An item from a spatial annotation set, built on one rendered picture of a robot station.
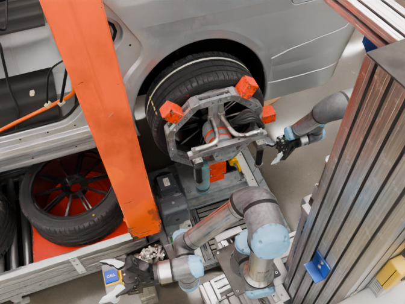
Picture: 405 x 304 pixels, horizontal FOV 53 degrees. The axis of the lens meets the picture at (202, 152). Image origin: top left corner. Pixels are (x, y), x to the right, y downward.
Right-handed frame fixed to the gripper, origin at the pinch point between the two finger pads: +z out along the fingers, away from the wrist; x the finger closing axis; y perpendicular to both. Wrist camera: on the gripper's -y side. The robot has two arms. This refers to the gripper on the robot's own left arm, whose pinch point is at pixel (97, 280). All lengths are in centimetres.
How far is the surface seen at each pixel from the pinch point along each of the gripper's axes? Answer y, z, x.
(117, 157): -8, -9, 49
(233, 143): 16, -62, 71
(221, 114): 10, -59, 88
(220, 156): 29, -56, 76
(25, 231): 85, 68, 92
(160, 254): 62, -16, 45
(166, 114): 2, -32, 84
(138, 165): 1, -16, 51
